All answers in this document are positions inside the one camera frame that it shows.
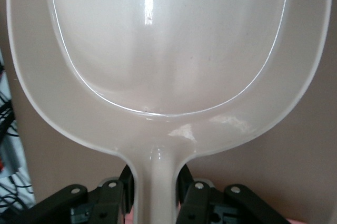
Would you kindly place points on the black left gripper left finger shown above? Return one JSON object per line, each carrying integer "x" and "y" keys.
{"x": 105, "y": 203}

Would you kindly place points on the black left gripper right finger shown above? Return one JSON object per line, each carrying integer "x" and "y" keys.
{"x": 205, "y": 203}

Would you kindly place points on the beige plastic dustpan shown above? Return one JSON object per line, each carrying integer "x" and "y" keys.
{"x": 168, "y": 50}

